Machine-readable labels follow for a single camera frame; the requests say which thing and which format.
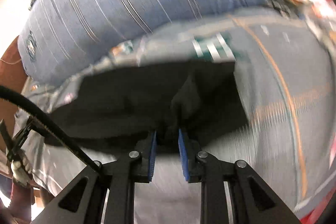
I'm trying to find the black pants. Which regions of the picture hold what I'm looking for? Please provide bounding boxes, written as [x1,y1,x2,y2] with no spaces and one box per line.
[50,60,248,154]

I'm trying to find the black ribbed cable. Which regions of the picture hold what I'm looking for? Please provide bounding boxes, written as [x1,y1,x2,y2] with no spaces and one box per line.
[0,85,103,175]

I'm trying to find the grey patterned bed sheet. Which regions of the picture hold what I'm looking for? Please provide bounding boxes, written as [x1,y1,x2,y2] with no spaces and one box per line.
[23,8,335,223]

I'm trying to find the blue plaid pillow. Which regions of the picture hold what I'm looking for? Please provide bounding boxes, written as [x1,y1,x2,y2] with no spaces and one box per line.
[17,0,283,87]

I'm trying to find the brown wooden headboard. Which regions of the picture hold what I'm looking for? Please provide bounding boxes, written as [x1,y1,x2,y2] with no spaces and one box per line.
[0,37,27,136]

